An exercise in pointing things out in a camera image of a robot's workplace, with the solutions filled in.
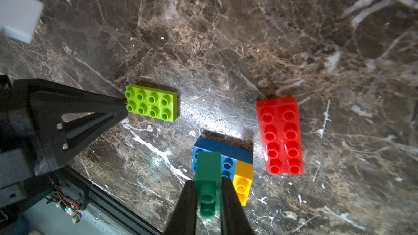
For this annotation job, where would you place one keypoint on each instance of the lime green lego brick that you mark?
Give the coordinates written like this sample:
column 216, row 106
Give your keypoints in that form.
column 151, row 102

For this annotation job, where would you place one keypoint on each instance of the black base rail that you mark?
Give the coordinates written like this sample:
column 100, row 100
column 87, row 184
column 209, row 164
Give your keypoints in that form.
column 99, row 207

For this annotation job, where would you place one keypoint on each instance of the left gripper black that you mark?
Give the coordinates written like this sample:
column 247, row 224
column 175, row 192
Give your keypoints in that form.
column 66, row 119

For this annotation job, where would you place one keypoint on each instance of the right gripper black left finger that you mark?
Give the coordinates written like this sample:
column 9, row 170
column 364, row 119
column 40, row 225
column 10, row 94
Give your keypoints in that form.
column 183, row 219

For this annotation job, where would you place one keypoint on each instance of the small green lego brick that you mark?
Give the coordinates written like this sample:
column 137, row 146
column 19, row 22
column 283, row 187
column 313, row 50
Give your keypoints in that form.
column 208, row 182

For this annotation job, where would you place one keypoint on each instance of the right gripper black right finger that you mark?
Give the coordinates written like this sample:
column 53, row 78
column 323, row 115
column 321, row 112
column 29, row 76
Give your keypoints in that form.
column 233, row 218

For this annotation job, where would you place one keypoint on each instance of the small yellow lego brick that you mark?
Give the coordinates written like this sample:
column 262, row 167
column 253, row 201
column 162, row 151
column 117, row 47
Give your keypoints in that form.
column 242, row 182

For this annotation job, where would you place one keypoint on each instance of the blue lego brick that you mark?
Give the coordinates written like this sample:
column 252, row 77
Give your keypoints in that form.
column 230, row 155

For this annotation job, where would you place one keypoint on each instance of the red lego brick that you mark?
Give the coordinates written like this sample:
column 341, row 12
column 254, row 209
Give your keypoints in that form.
column 279, row 125

